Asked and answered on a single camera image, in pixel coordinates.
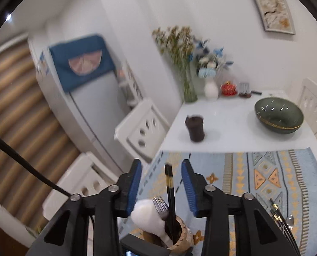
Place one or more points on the white vase with blue flowers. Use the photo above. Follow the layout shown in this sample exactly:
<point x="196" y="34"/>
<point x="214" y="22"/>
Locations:
<point x="211" y="89"/>

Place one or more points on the red ornament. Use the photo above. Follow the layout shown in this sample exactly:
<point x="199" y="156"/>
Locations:
<point x="229" y="88"/>

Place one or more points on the white wall rack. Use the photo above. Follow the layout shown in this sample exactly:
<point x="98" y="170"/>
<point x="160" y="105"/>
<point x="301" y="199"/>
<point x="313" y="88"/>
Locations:
<point x="130" y="85"/>

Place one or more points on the blue refrigerator cover cloth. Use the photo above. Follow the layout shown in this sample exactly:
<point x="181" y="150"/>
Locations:
<point x="78" y="53"/>

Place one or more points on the white ceramic spoon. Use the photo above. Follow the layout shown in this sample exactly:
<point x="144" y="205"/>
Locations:
<point x="147" y="216"/>

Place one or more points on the black chopstick with gold band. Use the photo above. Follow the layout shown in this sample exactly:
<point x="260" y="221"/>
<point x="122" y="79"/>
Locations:
<point x="170" y="192"/>
<point x="278" y="216"/>
<point x="275" y="205"/>

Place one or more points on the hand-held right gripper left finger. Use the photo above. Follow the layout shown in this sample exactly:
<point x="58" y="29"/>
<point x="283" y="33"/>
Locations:
<point x="134" y="189"/>

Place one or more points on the metal fork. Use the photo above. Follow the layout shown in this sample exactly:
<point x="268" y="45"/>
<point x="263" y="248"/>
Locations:
<point x="159" y="205"/>

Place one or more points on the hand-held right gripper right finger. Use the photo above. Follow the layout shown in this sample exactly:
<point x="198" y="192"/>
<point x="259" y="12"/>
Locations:
<point x="189" y="189"/>

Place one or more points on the framed floral wall picture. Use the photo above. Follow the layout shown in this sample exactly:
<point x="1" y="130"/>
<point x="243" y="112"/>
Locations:
<point x="274" y="8"/>

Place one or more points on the blue patterned table mat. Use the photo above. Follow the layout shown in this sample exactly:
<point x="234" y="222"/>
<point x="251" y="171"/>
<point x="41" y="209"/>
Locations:
<point x="241" y="170"/>

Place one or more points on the green bowl with gold rim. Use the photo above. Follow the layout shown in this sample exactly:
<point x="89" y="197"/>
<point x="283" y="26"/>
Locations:
<point x="278" y="117"/>

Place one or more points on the bamboo utensil holder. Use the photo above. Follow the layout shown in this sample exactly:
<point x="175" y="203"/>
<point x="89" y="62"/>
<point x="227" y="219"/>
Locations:
<point x="185" y="237"/>

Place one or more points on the metal spoon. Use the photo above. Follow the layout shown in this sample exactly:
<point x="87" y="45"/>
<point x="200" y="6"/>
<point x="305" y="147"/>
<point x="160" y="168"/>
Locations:
<point x="290" y="220"/>

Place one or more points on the white dining chair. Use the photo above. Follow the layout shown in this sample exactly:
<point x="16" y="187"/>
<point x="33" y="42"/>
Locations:
<point x="75" y="181"/>
<point x="139" y="128"/>
<point x="311" y="106"/>

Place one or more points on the dark brown cup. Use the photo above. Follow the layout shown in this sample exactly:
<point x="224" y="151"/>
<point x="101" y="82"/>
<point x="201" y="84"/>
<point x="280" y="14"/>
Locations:
<point x="195" y="128"/>

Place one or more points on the ceiling lamp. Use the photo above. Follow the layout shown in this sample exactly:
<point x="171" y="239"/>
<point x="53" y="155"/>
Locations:
<point x="8" y="18"/>

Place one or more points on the glass vase with yellow flowers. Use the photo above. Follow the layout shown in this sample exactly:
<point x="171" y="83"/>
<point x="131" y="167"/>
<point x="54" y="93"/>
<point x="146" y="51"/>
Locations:
<point x="186" y="80"/>

